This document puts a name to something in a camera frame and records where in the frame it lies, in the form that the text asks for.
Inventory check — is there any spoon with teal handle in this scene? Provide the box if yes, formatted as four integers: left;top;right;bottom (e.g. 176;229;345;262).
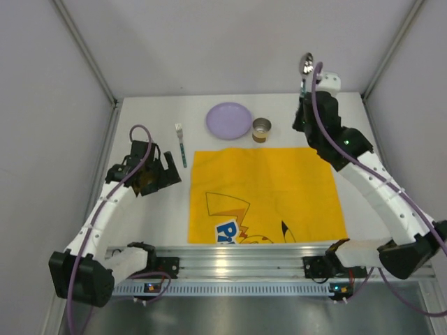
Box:
299;52;314;98

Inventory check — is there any yellow cartoon print cloth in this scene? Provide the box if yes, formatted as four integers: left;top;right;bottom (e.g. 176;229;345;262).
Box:
188;148;347;244

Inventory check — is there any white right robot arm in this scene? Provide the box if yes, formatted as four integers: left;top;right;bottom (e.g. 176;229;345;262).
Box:
293;91;446;279

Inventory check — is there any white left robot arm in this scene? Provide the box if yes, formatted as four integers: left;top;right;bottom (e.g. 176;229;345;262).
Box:
49;140;181;307

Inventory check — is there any metal cup with brown base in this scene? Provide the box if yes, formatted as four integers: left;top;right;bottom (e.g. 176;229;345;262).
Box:
252;117;272;143

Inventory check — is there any purple plastic plate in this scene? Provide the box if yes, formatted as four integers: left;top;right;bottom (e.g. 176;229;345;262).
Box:
205;102;253;140

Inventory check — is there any fork with teal handle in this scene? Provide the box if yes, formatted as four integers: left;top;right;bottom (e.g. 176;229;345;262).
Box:
175;123;187;168

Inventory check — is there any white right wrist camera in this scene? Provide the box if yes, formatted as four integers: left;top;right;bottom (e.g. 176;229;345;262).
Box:
316;72;342;98

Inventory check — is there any black left arm base bracket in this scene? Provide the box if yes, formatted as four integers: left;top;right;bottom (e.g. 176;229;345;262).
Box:
149;256;180;279

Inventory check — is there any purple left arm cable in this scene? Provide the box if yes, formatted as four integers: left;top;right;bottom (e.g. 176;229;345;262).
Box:
66;124;173;335

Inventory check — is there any aluminium mounting rail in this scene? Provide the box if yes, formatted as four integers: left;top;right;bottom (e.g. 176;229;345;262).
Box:
156;244;327;281

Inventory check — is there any perforated grey cable duct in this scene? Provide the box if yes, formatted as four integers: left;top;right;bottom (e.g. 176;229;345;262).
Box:
113;281;354;297

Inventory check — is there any black right arm base bracket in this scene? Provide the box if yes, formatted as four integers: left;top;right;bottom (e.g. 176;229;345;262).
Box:
302;256;367;283

